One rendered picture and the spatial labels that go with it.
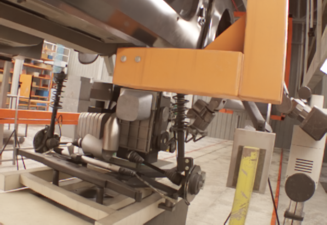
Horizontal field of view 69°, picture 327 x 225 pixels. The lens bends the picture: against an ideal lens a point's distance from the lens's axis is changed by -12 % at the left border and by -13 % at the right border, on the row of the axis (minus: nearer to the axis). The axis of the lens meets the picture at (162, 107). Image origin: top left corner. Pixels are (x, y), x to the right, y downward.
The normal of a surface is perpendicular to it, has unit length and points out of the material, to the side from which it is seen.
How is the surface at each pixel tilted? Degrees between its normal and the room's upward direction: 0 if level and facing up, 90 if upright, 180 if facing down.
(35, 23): 98
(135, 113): 90
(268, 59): 90
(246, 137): 90
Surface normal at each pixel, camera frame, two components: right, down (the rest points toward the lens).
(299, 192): -0.55, -0.07
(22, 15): 0.86, 0.25
